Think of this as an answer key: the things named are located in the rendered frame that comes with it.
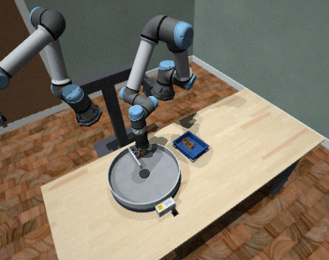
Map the blue open-top crate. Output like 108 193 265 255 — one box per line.
173 131 209 160

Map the grey round turntable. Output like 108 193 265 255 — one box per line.
107 143 181 217

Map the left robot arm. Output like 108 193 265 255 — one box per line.
119 15 197 130

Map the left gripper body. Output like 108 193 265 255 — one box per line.
132 120 149 149

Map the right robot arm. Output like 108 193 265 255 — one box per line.
0 7 99 124

